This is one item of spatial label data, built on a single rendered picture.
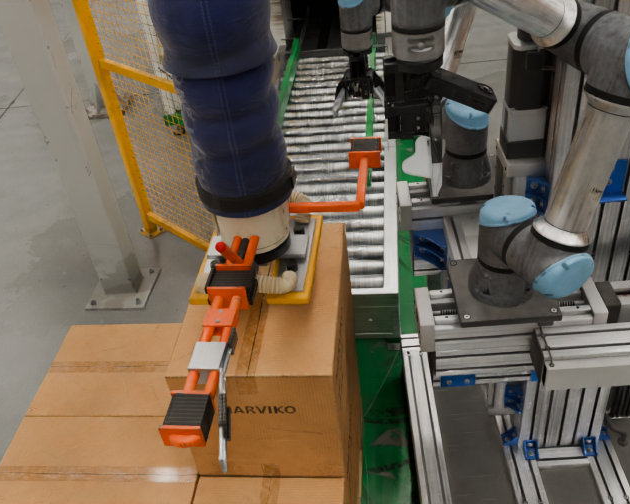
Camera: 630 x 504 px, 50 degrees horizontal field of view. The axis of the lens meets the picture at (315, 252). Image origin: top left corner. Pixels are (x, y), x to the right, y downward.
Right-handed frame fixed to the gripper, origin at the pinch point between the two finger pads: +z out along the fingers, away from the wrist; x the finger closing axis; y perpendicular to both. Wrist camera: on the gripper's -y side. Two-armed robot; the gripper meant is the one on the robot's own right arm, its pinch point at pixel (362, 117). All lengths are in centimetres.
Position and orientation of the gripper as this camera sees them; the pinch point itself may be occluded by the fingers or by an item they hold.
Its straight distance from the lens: 181.8
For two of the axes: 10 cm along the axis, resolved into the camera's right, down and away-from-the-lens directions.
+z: 1.0, 7.9, 6.1
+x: 9.9, -0.1, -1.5
